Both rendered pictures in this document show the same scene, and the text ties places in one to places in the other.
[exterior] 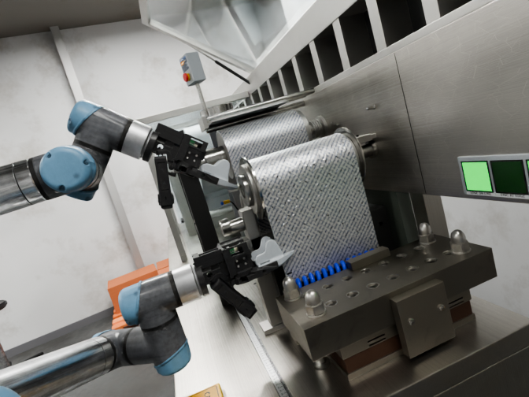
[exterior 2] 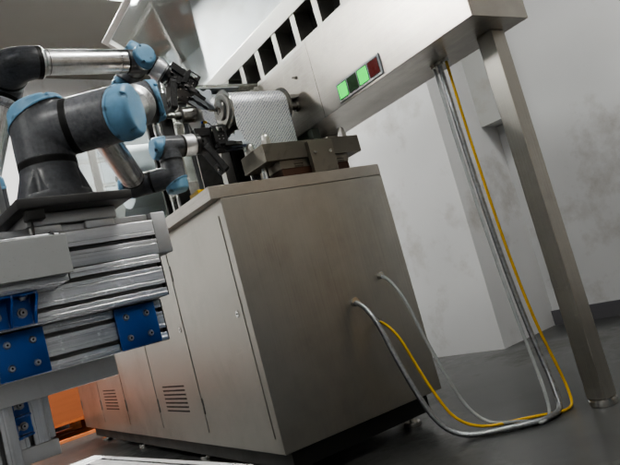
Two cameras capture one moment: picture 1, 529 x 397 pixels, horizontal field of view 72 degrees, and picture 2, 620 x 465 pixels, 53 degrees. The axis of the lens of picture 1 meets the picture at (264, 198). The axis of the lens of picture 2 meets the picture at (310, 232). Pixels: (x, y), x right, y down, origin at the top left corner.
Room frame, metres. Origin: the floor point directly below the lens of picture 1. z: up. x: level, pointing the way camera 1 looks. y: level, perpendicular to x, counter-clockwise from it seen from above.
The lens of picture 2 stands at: (-1.33, 0.63, 0.51)
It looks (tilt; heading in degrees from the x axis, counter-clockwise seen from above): 6 degrees up; 339
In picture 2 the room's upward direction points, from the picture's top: 15 degrees counter-clockwise
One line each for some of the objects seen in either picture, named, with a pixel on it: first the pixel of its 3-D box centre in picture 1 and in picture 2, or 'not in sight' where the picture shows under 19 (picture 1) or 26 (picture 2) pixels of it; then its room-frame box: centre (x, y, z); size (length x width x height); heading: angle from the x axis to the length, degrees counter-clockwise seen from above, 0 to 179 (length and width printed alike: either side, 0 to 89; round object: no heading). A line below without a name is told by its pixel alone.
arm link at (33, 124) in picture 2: not in sight; (43, 131); (0.01, 0.63, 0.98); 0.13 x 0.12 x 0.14; 72
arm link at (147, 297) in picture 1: (151, 299); (167, 148); (0.70, 0.27, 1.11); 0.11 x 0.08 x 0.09; 103
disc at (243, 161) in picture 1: (251, 188); (223, 110); (0.82, 0.02, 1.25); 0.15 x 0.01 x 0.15; 13
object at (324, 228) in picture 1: (325, 231); (268, 137); (0.79, -0.11, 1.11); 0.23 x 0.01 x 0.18; 103
